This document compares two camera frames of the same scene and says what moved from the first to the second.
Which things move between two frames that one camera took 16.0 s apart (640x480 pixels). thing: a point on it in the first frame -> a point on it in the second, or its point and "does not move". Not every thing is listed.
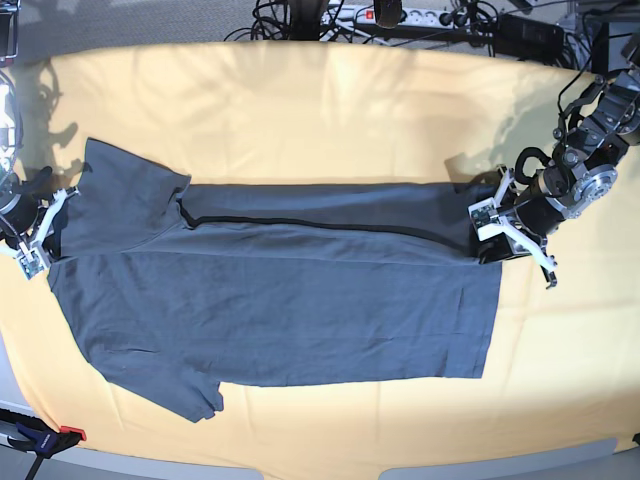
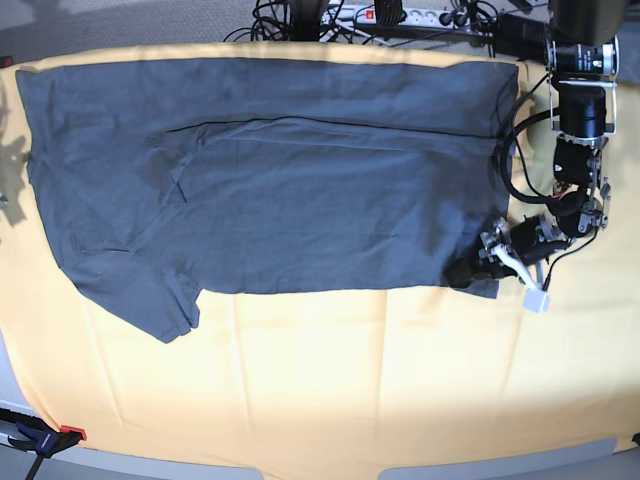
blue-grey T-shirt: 181,293 -> 168,181
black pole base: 305,19 does not move
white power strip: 363,16 does not move
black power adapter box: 525,39 does not move
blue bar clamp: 35,436 does not move
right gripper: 542,203 -> 529,240
